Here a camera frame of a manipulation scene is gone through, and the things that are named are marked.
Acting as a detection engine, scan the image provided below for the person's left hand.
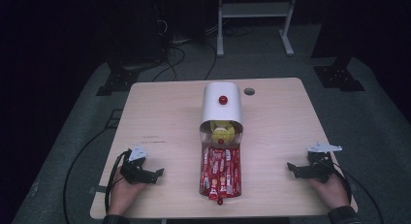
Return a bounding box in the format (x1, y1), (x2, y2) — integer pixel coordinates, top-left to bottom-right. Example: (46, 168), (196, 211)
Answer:
(107, 166), (148, 216)

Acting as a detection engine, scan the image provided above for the pile of red snack packets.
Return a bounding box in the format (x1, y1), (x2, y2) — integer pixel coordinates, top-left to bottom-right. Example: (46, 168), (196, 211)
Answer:
(200, 145), (242, 201)

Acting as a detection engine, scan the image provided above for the person's right hand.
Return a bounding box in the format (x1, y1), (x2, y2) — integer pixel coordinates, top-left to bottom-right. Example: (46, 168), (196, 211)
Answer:
(305, 173), (351, 209)

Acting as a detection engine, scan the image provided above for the white metal desk frame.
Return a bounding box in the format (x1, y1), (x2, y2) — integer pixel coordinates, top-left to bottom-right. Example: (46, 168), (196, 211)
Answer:
(216, 0), (299, 58)

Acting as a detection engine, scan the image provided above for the left hand-held gripper black cable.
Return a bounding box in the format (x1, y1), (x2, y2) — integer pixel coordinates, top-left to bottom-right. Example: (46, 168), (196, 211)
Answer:
(104, 149), (133, 215)

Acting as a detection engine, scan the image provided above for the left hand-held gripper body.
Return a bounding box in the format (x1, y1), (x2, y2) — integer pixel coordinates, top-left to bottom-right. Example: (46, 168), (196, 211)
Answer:
(120, 144), (157, 186)

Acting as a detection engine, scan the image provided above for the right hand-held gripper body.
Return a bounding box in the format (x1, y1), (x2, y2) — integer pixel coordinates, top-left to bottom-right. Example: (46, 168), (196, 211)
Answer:
(305, 141), (343, 183)

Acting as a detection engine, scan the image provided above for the yellow snack packet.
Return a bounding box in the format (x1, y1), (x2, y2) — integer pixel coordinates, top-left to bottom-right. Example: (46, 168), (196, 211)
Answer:
(209, 119), (237, 144)

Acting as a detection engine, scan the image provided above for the black stand base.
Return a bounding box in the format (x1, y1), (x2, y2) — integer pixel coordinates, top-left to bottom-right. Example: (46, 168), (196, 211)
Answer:
(313, 57), (366, 92)
(95, 63), (141, 97)

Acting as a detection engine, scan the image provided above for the black floor cable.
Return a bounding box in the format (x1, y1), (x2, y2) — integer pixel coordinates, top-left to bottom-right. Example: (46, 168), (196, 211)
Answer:
(62, 126), (114, 224)

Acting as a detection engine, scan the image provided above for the clear plastic snack container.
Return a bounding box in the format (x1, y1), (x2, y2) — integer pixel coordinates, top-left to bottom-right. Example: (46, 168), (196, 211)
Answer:
(198, 119), (244, 207)

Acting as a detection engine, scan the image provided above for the bundle of black floor cables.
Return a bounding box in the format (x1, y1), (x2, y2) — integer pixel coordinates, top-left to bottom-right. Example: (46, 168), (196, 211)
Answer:
(150, 19), (218, 82)

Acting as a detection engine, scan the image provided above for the right hand-held gripper black cable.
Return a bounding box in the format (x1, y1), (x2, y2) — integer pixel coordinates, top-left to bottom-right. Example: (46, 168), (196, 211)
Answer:
(323, 154), (386, 224)

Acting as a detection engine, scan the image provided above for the hand-held gripper black cable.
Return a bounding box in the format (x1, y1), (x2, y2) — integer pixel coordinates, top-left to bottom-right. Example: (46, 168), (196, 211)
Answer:
(323, 154), (386, 224)
(104, 149), (133, 215)

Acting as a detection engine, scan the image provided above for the white cylindrical dispenser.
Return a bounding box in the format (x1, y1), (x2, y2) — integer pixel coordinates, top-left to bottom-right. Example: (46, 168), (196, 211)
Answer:
(201, 81), (244, 127)

